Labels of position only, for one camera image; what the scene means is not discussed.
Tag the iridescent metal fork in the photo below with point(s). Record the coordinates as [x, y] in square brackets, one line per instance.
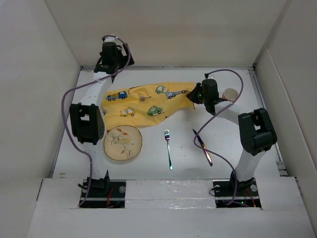
[167, 138]

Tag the yellow vehicle print cloth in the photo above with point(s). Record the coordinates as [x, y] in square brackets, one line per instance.
[146, 105]

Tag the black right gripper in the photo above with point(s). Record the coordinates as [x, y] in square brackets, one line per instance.
[191, 95]

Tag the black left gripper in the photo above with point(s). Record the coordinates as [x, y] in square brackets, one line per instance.
[124, 59]

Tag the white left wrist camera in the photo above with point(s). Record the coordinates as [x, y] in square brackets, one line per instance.
[109, 39]

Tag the pink cup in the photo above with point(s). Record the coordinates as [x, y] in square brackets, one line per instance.
[230, 94]

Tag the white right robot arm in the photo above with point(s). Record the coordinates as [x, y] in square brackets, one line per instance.
[257, 134]

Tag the iridescent metal knife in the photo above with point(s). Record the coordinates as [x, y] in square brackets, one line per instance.
[207, 155]

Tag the beige bird pattern plate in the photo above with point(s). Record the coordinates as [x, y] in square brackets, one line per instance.
[123, 143]

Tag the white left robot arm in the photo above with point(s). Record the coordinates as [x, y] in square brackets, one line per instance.
[87, 116]

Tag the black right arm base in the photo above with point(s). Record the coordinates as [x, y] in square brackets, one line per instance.
[231, 193]

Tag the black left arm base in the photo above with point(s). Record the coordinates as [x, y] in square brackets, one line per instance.
[103, 193]

